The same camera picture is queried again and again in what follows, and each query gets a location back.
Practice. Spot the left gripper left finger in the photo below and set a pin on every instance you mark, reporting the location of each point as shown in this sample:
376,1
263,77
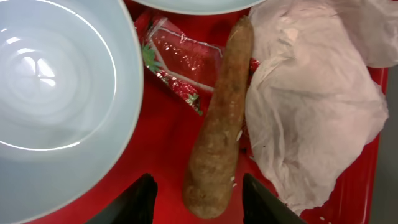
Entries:
134,206

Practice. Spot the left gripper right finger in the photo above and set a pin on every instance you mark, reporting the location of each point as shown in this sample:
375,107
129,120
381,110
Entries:
260,206

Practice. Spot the brown sausage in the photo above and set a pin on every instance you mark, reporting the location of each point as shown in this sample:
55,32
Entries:
208,181

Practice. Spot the white napkin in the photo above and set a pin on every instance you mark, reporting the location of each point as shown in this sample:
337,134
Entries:
312,105

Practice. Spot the small light blue bowl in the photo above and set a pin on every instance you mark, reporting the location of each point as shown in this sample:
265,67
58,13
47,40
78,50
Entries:
71,94

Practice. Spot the red candy wrapper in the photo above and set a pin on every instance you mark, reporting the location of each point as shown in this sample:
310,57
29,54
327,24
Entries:
186,57

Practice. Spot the grey dishwasher rack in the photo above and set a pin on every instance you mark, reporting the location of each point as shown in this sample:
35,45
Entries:
384,202

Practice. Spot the red serving tray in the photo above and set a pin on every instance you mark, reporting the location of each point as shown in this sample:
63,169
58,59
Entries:
167,127

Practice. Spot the light blue plate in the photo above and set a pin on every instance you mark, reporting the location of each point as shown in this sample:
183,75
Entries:
200,7

